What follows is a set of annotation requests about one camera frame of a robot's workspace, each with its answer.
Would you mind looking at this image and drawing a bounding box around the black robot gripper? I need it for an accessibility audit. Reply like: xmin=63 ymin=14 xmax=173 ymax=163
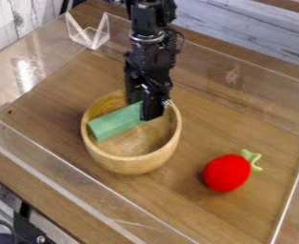
xmin=123 ymin=37 xmax=175 ymax=121

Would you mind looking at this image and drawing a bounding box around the green rectangular block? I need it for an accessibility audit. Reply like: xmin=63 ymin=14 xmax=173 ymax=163
xmin=87 ymin=102 xmax=143 ymax=141

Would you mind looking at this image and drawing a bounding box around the brown wooden bowl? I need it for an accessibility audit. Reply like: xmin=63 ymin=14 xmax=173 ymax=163
xmin=80 ymin=91 xmax=181 ymax=175

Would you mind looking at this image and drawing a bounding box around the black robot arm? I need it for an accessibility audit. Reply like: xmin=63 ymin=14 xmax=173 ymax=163
xmin=123 ymin=0 xmax=181 ymax=121

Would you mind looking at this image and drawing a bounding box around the red plush strawberry toy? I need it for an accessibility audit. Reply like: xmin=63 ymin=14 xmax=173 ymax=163
xmin=202 ymin=149 xmax=262 ymax=193

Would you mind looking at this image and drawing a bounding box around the clear acrylic tray wall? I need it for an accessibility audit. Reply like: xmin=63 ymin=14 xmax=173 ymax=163
xmin=0 ymin=121 xmax=198 ymax=244

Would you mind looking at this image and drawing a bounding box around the black clamp with cable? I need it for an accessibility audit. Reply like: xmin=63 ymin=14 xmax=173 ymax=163
xmin=0 ymin=213 xmax=56 ymax=244

